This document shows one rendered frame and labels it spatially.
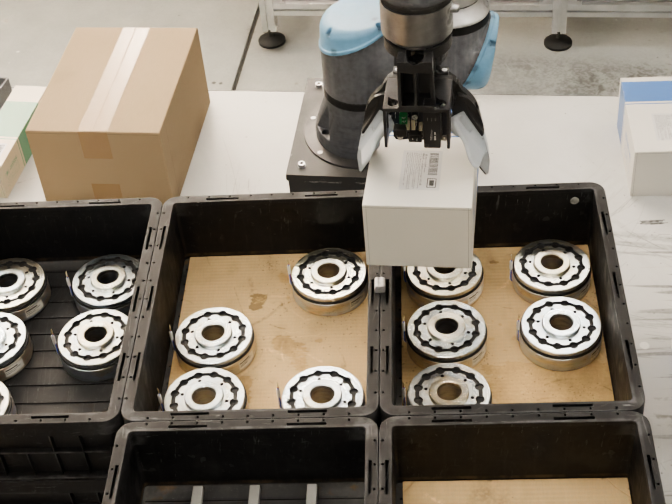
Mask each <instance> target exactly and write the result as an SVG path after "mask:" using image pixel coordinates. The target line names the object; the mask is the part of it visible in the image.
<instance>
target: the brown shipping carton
mask: <svg viewBox="0 0 672 504"><path fill-rule="evenodd" d="M209 105H210V98H209V92H208V86H207V80H206V74H205V69H204V63H203V57H202V51H201V45H200V40H199V34H198V28H111V27H76V29H75V31H74V33H73V35H72V37H71V39H70V41H69V43H68V45H67V47H66V49H65V51H64V53H63V55H62V57H61V59H60V61H59V63H58V65H57V67H56V69H55V71H54V73H53V75H52V77H51V79H50V81H49V83H48V86H47V88H46V90H45V92H44V94H43V96H42V98H41V100H40V102H39V104H38V106H37V108H36V110H35V112H34V114H33V116H32V118H31V120H30V122H29V124H28V126H27V128H26V130H25V132H26V135H27V139H28V142H29V145H30V149H31V152H32V155H33V159H34V162H35V165H36V169H37V172H38V175H39V179H40V182H41V185H42V189H43V192H44V195H45V198H46V201H64V200H92V199H120V198H149V197H151V198H157V199H159V200H160V201H161V202H162V205H163V204H164V203H165V201H167V200H168V199H170V198H173V197H178V196H180V194H181V191H182V188H183V185H184V182H185V179H186V176H187V173H188V169H189V166H190V163H191V160H192V157H193V154H194V151H195V148H196V145H197V142H198V139H199V136H200V133H201V129H202V126H203V123H204V120H205V117H206V114H207V111H208V108H209Z"/></svg>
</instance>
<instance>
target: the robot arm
mask: <svg viewBox="0 0 672 504"><path fill-rule="evenodd" d="M498 26H499V15H498V14H497V13H495V12H493V11H490V4H489V1H488V0H339V1H338V2H337V3H335V4H333V5H331V6H330V7H329V8H328V9H327V10H326V11H325V13H324V14H323V16H322V18H321V21H320V27H319V28H320V38H319V49H320V51H321V61H322V73H323V85H324V96H323V99H322V102H321V106H320V109H319V112H318V115H317V119H316V132H317V138H318V140H319V142H320V144H321V145H322V146H323V147H324V148H325V149H326V150H328V151H329V152H331V153H332V154H334V155H337V156H339V157H343V158H347V159H353V160H357V161H358V167H359V171H362V172H363V171H364V169H365V168H366V167H367V165H368V164H369V161H370V158H371V156H372V154H373V152H374V151H375V150H377V149H378V148H379V146H380V141H381V139H382V138H383V137H384V143H385V147H388V141H389V134H390V133H391V132H392V131H393V135H394V137H395V139H398V140H405V139H408V140H409V142H422V140H424V147H425V148H440V147H441V140H443V141H447V149H450V143H451V132H452V133H453V134H454V135H456V136H458V137H460V139H461V140H462V142H463V144H464V147H465V150H466V154H467V157H468V160H469V162H470V163H471V165H472V166H473V167H474V168H475V169H478V168H480V169H481V170H482V171H483V173H484V174H488V173H489V165H490V154H489V148H488V142H487V138H486V134H485V130H484V124H483V120H482V116H481V112H480V108H479V105H478V102H477V100H476V99H475V97H474V96H473V95H472V93H471V92H470V91H469V90H473V89H481V88H483V87H485V86H486V85H487V83H488V81H489V78H490V75H491V70H492V65H493V60H494V54H495V47H496V41H497V34H498ZM451 110H452V113H451Z"/></svg>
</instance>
